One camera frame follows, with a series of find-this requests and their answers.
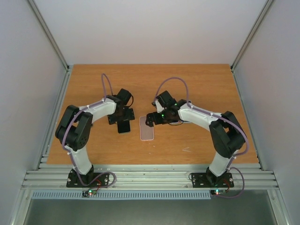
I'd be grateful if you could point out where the black phone lilac edge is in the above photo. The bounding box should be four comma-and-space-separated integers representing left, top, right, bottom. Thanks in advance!
117, 120, 131, 134

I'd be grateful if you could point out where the pink clear phone case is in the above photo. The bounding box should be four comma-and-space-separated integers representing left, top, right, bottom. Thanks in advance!
139, 116, 154, 141

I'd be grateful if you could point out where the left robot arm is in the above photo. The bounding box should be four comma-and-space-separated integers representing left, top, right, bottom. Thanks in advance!
55, 89, 135, 188

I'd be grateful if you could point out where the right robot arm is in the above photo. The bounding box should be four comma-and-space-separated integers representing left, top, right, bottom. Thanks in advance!
145, 91, 249, 186

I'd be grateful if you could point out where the left small circuit board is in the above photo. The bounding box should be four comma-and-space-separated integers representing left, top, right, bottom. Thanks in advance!
82, 190, 97, 197

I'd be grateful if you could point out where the small circuit board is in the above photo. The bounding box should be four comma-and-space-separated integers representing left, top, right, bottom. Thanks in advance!
210, 189, 229, 195
82, 190, 97, 197

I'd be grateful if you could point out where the right small circuit board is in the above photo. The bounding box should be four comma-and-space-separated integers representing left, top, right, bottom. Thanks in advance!
210, 189, 229, 195

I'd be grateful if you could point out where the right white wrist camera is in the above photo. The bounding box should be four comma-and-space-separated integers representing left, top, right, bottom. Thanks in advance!
152, 99, 165, 113

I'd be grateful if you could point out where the left aluminium corner post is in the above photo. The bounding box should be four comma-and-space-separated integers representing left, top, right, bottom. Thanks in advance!
26, 0, 70, 72

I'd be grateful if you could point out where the aluminium corner post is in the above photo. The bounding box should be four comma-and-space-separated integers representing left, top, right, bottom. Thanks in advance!
26, 0, 70, 72
230, 0, 275, 72

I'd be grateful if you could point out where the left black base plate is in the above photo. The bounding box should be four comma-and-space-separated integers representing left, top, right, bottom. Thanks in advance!
66, 170, 110, 188

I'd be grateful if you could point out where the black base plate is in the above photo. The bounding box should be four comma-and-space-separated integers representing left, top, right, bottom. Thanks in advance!
66, 170, 110, 188
188, 172, 234, 188

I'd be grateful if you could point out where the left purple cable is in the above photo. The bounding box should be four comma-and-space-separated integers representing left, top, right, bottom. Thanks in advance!
62, 73, 117, 188

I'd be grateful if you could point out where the purple cable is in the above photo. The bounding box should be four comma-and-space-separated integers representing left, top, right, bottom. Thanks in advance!
62, 73, 117, 188
154, 76, 249, 199

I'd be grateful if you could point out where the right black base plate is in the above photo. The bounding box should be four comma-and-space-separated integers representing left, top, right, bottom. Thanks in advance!
188, 172, 234, 188

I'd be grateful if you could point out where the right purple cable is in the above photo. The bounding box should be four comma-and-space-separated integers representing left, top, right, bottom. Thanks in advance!
154, 76, 249, 199

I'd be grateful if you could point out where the aluminium front rail frame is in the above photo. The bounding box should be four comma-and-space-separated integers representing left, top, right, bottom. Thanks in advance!
22, 164, 279, 190

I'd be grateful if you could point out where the grey slotted cable duct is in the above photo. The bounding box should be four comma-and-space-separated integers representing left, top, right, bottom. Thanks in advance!
32, 190, 211, 200

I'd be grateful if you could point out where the right aluminium corner post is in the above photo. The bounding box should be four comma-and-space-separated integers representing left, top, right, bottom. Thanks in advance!
230, 0, 275, 72

